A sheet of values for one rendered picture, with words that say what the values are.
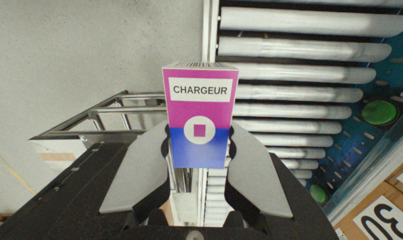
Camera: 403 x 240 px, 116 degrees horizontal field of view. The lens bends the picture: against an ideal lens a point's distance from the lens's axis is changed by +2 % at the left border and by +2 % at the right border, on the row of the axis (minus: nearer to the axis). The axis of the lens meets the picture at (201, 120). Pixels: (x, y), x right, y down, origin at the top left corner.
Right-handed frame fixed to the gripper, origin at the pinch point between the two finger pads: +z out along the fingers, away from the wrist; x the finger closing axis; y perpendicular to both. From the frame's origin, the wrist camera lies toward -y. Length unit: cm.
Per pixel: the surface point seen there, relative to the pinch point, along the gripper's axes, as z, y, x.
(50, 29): 106, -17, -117
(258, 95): 30.0, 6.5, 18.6
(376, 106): 24, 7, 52
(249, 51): 30.3, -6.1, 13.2
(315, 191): 24, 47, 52
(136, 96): 89, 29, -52
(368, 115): 25, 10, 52
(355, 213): 15, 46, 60
